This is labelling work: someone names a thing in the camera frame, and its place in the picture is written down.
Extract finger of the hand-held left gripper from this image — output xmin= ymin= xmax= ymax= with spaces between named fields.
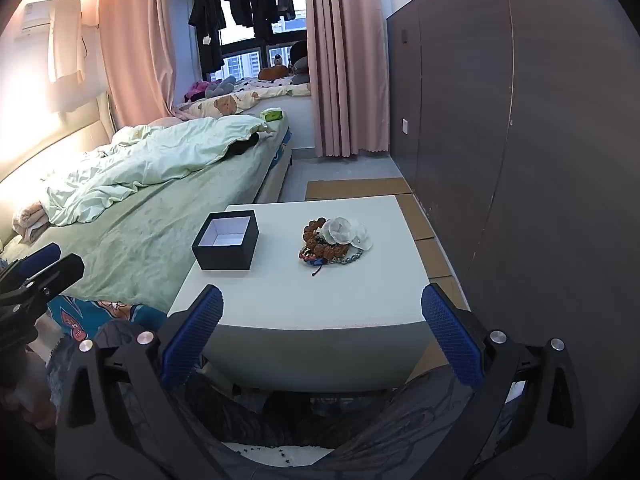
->
xmin=0 ymin=253 xmax=85 ymax=312
xmin=10 ymin=241 xmax=65 ymax=285

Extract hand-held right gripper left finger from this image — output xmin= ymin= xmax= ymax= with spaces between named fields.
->
xmin=54 ymin=284 xmax=226 ymax=480

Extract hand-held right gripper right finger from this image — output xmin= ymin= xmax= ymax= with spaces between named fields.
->
xmin=421 ymin=283 xmax=592 ymax=480

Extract black jewelry box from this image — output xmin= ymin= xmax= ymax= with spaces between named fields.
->
xmin=191 ymin=210 xmax=260 ymax=272

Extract blue braided bracelet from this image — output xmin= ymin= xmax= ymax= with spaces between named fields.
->
xmin=299 ymin=251 xmax=332 ymax=279

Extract white translucent flower ornament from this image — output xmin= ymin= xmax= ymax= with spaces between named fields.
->
xmin=320 ymin=216 xmax=374 ymax=252

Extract reddish-brown bead bracelet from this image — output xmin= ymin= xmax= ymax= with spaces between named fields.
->
xmin=301 ymin=217 xmax=351 ymax=261

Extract pink folded towel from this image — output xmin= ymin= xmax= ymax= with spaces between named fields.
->
xmin=12 ymin=200 xmax=51 ymax=241

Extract cardboard piece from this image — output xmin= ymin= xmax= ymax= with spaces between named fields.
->
xmin=413 ymin=237 xmax=471 ymax=312
xmin=397 ymin=194 xmax=437 ymax=241

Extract teal cartoon print blanket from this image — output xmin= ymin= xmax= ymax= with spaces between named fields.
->
xmin=47 ymin=294 xmax=169 ymax=361

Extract white table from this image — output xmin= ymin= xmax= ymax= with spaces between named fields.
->
xmin=167 ymin=195 xmax=473 ymax=394

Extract person's dark patterned pants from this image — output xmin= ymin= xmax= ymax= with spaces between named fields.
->
xmin=50 ymin=320 xmax=482 ymax=464

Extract beige padded headboard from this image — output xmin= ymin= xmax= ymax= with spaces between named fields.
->
xmin=0 ymin=89 xmax=119 ymax=186

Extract bed with green sheet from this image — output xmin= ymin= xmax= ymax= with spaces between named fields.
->
xmin=0 ymin=119 xmax=296 ymax=313

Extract light green duvet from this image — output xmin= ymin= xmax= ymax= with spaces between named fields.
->
xmin=46 ymin=114 xmax=274 ymax=227

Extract large flattened cardboard sheet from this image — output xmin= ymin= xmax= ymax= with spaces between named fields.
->
xmin=304 ymin=177 xmax=416 ymax=202

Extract white hanging cloth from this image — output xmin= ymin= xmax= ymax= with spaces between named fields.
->
xmin=47 ymin=0 xmax=86 ymax=85

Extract purple plush toy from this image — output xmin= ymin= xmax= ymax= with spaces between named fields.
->
xmin=183 ymin=80 xmax=214 ymax=103

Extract pink curtain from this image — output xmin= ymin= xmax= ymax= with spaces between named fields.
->
xmin=302 ymin=0 xmax=391 ymax=159
xmin=97 ymin=0 xmax=177 ymax=129

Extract white air conditioner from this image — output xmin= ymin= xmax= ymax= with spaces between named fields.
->
xmin=20 ymin=0 xmax=83 ymax=36

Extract bear print window mattress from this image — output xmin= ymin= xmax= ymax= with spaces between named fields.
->
xmin=172 ymin=75 xmax=314 ymax=122

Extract grey-blue plush toy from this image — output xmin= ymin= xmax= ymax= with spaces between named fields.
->
xmin=205 ymin=76 xmax=239 ymax=99

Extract brown plush bear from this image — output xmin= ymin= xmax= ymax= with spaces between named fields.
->
xmin=257 ymin=52 xmax=291 ymax=82

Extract window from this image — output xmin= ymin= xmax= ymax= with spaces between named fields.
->
xmin=192 ymin=0 xmax=309 ymax=82

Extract long black hanging coat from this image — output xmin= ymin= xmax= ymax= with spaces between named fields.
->
xmin=188 ymin=0 xmax=227 ymax=75

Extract dark grey plush toy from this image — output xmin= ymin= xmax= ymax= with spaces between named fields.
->
xmin=289 ymin=40 xmax=310 ymax=86

